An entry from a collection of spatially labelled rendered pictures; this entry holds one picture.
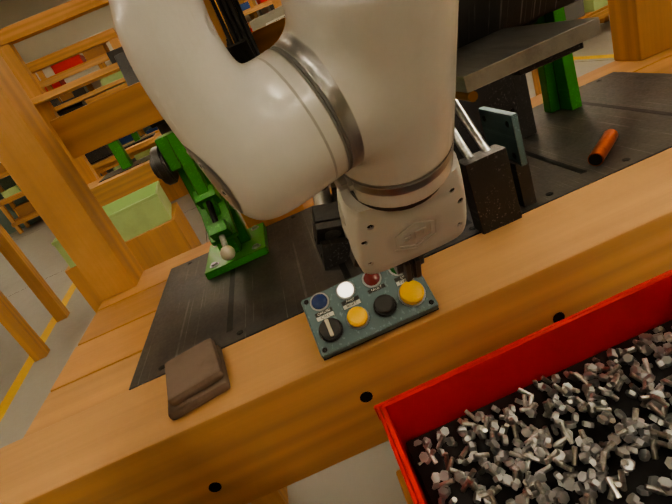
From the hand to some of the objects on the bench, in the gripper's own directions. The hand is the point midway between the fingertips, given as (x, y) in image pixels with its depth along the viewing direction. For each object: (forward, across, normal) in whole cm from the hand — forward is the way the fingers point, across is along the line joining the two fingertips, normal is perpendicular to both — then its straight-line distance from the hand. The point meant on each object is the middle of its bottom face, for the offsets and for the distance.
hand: (407, 259), depth 47 cm
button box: (+16, +5, +1) cm, 17 cm away
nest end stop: (+22, +5, -18) cm, 29 cm away
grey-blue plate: (+21, -23, -12) cm, 33 cm away
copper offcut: (+22, -39, -13) cm, 46 cm away
